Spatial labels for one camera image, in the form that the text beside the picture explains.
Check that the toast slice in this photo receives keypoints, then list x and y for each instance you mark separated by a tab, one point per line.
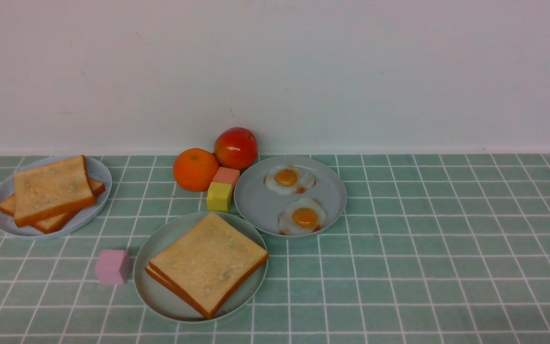
56	223
208	260
178	291
51	190

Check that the back fried egg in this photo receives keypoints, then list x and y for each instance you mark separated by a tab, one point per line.
287	180

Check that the fried egg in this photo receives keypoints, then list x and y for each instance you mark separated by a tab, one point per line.
287	180
301	217

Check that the grey egg plate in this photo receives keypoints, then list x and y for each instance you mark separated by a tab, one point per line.
262	208

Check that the red tomato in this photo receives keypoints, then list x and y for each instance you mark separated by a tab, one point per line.
236	148

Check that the salmon pink block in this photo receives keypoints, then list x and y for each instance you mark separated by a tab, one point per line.
226	175

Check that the front fried egg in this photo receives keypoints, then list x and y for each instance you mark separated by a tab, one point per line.
301	217

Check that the yellow block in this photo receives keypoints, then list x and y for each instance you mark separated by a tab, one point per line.
219	197

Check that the orange fruit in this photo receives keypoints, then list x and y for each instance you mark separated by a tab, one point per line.
194	169

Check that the light green empty plate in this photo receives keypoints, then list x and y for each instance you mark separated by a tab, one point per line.
155	296

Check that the grey bread plate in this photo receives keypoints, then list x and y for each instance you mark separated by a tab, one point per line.
95	170

